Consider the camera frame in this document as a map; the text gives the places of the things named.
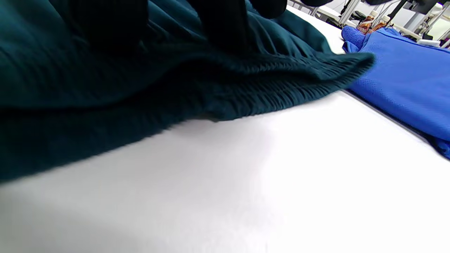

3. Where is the silver metal desk leg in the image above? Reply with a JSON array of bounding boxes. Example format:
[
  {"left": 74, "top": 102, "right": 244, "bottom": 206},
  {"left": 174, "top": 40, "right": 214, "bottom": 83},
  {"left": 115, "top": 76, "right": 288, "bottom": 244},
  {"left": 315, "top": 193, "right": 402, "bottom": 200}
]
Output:
[{"left": 338, "top": 0, "right": 362, "bottom": 26}]

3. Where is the dark teal clothes garment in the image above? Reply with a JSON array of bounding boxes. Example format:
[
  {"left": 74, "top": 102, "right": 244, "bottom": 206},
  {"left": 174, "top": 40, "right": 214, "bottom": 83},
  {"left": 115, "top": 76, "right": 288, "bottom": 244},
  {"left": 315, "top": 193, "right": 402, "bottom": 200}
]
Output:
[{"left": 0, "top": 0, "right": 376, "bottom": 183}]

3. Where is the person's right hand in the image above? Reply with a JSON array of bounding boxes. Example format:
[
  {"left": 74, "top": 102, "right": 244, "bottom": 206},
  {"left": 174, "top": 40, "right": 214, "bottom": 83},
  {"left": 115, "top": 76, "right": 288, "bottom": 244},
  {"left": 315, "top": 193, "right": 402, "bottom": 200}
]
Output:
[{"left": 63, "top": 0, "right": 334, "bottom": 50}]

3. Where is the blue clothes shirt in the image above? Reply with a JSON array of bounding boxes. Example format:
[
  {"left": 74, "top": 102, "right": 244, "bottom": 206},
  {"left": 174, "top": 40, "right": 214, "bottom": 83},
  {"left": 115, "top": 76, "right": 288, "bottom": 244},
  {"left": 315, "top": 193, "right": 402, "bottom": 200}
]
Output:
[{"left": 345, "top": 27, "right": 450, "bottom": 160}]

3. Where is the orange drink bottle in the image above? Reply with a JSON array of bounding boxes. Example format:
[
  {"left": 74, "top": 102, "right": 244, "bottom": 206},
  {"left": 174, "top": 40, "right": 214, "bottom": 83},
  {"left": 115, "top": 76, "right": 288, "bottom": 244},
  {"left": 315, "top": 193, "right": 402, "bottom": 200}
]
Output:
[
  {"left": 372, "top": 15, "right": 391, "bottom": 32},
  {"left": 357, "top": 11, "right": 378, "bottom": 34}
]

